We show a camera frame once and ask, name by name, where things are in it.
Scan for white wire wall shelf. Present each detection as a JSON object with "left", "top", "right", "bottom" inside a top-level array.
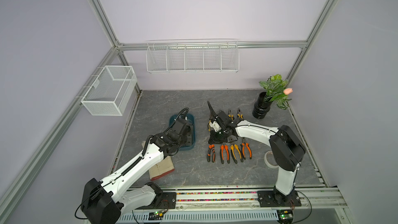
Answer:
[{"left": 146, "top": 39, "right": 240, "bottom": 73}]

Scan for white wire basket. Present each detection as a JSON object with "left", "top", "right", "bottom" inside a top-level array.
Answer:
[{"left": 81, "top": 65, "right": 137, "bottom": 116}]

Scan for orange combination pliers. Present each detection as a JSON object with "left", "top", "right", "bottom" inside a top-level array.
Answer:
[{"left": 220, "top": 144, "right": 230, "bottom": 164}]

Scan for orange needle nose pliers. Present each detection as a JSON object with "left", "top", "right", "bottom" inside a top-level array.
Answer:
[{"left": 240, "top": 138, "right": 252, "bottom": 160}]

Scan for pink tulip flower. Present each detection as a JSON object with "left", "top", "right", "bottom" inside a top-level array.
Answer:
[{"left": 283, "top": 88, "right": 293, "bottom": 95}]

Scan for small orange pliers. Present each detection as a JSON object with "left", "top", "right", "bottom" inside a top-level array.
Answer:
[{"left": 207, "top": 144, "right": 216, "bottom": 163}]

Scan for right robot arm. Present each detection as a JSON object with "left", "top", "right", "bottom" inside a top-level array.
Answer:
[{"left": 208, "top": 108, "right": 306, "bottom": 198}]

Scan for teal plastic storage box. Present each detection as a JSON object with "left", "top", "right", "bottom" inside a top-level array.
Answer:
[{"left": 179, "top": 113, "right": 196, "bottom": 151}]

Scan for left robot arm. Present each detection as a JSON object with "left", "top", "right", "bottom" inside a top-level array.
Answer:
[{"left": 78, "top": 117, "right": 194, "bottom": 224}]

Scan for black plant pot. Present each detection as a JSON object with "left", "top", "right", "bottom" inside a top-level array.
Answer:
[{"left": 252, "top": 91, "right": 272, "bottom": 119}]

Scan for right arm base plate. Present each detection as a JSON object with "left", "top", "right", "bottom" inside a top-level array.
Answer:
[{"left": 257, "top": 190, "right": 302, "bottom": 207}]

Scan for green artificial plant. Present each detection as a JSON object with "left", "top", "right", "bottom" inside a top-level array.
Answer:
[{"left": 259, "top": 74, "right": 291, "bottom": 110}]

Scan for white tape roll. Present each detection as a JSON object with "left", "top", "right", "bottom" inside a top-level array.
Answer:
[{"left": 264, "top": 150, "right": 278, "bottom": 169}]

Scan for yellow black combination pliers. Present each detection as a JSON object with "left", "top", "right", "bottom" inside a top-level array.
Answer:
[{"left": 228, "top": 110, "right": 234, "bottom": 121}]

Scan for yellow orange black pliers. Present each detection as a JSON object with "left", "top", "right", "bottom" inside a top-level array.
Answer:
[{"left": 230, "top": 144, "right": 244, "bottom": 164}]

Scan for beige work glove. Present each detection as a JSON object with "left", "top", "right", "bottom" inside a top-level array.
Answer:
[{"left": 148, "top": 157, "right": 175, "bottom": 181}]

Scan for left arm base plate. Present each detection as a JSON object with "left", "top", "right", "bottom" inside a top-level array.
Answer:
[{"left": 147, "top": 192, "right": 177, "bottom": 209}]

